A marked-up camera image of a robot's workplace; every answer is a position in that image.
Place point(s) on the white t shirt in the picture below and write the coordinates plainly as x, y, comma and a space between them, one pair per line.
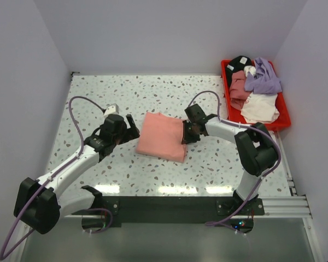
260, 108

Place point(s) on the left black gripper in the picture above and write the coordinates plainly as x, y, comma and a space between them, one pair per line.
130, 134

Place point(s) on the black t shirt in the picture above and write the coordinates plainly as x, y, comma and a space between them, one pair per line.
237, 64

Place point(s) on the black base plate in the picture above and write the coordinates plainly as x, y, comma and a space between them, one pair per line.
230, 211

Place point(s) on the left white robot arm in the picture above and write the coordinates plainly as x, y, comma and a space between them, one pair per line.
38, 201

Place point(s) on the aluminium frame rail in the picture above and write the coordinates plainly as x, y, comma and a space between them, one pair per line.
275, 206

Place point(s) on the lavender t shirt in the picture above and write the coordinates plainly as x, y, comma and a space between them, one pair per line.
264, 81

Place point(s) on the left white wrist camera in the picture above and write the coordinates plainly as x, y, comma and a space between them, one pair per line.
112, 109

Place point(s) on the dusty rose t shirt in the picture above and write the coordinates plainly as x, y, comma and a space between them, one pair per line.
237, 92

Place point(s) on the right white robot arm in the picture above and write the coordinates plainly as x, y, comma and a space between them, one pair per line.
257, 150

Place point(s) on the red plastic bin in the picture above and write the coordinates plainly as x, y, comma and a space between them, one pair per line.
234, 115

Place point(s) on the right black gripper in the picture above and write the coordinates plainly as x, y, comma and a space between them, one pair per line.
187, 139

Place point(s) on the salmon pink t shirt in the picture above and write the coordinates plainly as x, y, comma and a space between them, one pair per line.
161, 137

